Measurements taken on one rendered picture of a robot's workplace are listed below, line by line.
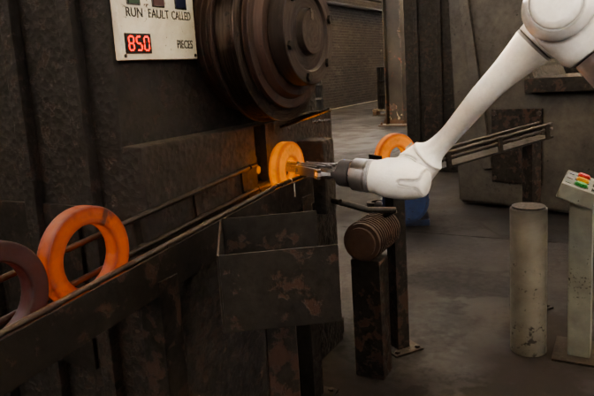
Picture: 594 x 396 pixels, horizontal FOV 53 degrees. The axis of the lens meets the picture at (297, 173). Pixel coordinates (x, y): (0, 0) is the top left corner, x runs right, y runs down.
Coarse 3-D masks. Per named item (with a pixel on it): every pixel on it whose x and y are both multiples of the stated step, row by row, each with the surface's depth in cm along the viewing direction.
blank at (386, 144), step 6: (384, 138) 202; (390, 138) 201; (396, 138) 202; (402, 138) 203; (408, 138) 205; (378, 144) 202; (384, 144) 200; (390, 144) 202; (396, 144) 203; (402, 144) 204; (408, 144) 205; (378, 150) 201; (384, 150) 201; (390, 150) 202; (402, 150) 206; (384, 156) 201
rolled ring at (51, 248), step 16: (80, 208) 106; (96, 208) 108; (64, 224) 102; (80, 224) 105; (96, 224) 109; (112, 224) 112; (48, 240) 101; (64, 240) 102; (112, 240) 113; (48, 256) 100; (112, 256) 114; (128, 256) 116; (48, 272) 100; (64, 272) 103; (64, 288) 103
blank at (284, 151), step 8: (280, 144) 169; (288, 144) 170; (296, 144) 174; (272, 152) 167; (280, 152) 166; (288, 152) 170; (296, 152) 174; (272, 160) 166; (280, 160) 166; (288, 160) 175; (296, 160) 174; (272, 168) 166; (280, 168) 166; (272, 176) 166; (280, 176) 166; (288, 176) 175; (272, 184) 167
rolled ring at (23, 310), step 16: (0, 240) 93; (0, 256) 92; (16, 256) 95; (32, 256) 97; (16, 272) 98; (32, 272) 97; (32, 288) 98; (48, 288) 100; (32, 304) 98; (16, 320) 97
